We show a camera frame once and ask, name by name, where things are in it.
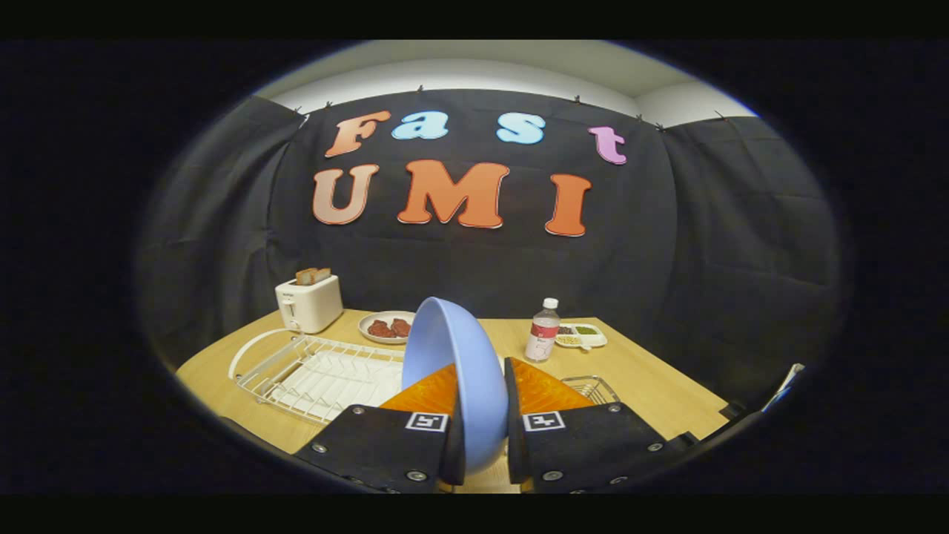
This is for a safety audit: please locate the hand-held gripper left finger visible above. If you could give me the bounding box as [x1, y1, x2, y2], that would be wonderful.
[291, 362, 468, 495]

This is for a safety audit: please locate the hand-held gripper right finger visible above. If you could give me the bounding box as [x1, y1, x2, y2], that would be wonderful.
[503, 357, 675, 495]

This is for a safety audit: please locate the metal wire basket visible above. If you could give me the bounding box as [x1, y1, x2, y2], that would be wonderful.
[561, 375, 621, 406]

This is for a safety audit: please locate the white wire dish rack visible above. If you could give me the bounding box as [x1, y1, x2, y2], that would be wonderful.
[228, 329, 407, 425]

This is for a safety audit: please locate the blue plate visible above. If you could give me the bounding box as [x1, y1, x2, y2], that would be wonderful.
[401, 297, 510, 475]

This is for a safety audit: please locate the white plate with meat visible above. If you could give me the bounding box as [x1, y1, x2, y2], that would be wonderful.
[358, 310, 417, 346]

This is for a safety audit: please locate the clear water bottle red label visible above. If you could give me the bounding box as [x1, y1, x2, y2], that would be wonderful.
[524, 297, 561, 363]

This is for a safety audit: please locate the white divided food tray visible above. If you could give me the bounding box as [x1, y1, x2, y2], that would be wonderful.
[555, 322, 608, 351]

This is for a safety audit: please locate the white toaster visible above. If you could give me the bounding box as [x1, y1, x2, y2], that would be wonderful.
[275, 274, 344, 334]

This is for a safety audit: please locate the black backdrop cloth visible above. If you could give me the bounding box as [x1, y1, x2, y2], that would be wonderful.
[137, 88, 842, 412]

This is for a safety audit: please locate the white and green device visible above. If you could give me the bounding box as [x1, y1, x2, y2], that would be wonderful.
[764, 363, 805, 412]

